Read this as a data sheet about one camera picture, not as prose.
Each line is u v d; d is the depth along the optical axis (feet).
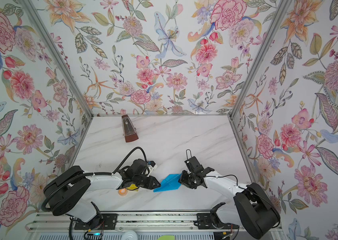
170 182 2.77
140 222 2.47
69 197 1.44
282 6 2.27
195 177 2.19
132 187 2.37
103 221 2.36
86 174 1.63
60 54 2.88
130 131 3.29
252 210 1.37
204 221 2.41
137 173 2.34
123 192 2.75
